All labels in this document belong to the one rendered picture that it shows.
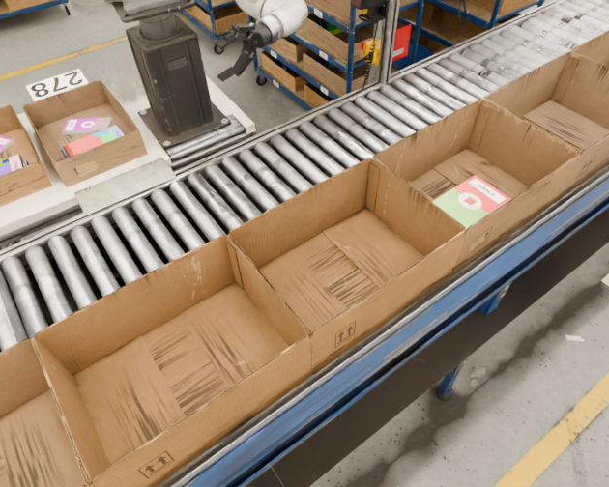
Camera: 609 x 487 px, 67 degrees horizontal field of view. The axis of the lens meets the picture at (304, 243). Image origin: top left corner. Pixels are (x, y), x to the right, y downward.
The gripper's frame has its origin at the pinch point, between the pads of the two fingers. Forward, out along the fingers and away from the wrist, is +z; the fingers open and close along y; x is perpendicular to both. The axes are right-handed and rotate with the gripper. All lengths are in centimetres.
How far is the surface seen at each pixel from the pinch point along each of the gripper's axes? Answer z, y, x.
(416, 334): 42, -23, -101
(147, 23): 14.9, -13.2, 15.2
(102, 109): 30, 28, 34
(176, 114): 19.5, 12.5, 2.6
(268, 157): 8.9, 14.8, -30.4
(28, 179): 68, 15, 15
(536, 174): -16, -20, -100
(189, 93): 13.1, 6.6, 1.9
